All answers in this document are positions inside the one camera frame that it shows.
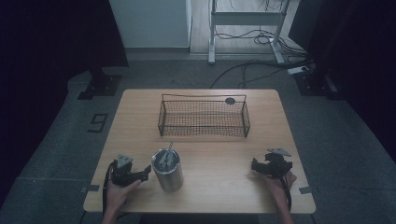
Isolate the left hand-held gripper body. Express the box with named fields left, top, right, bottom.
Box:
left=108, top=153, right=142, bottom=189

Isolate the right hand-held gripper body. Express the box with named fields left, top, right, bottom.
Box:
left=262, top=147, right=294, bottom=180

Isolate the silver metal cup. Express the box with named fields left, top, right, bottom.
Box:
left=150, top=147, right=185, bottom=193

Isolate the black wire mesh basket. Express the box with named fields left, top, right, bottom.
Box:
left=157, top=93, right=252, bottom=139

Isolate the person's right hand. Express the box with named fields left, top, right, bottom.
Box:
left=262, top=171, right=298, bottom=203

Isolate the person's left hand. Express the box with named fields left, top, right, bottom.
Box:
left=104, top=179, right=143, bottom=217

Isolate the black stand base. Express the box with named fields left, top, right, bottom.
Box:
left=77, top=66, right=123, bottom=101
left=293, top=70, right=344, bottom=101

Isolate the white power strip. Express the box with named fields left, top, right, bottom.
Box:
left=287, top=65, right=310, bottom=76

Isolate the dark curtain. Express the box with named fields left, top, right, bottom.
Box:
left=288, top=0, right=396, bottom=164
left=0, top=0, right=130, bottom=206

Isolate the white cabinet panel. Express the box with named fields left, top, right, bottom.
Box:
left=108, top=0, right=193, bottom=53

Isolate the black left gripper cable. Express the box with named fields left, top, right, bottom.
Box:
left=102, top=161, right=115, bottom=217

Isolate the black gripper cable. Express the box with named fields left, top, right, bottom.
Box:
left=278, top=173, right=293, bottom=213
left=102, top=161, right=115, bottom=217

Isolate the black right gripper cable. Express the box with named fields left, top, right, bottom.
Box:
left=278, top=173, right=293, bottom=213

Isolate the tangle of floor cables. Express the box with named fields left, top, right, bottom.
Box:
left=208, top=29, right=314, bottom=91

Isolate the white desk frame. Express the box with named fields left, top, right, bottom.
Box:
left=207, top=0, right=292, bottom=65

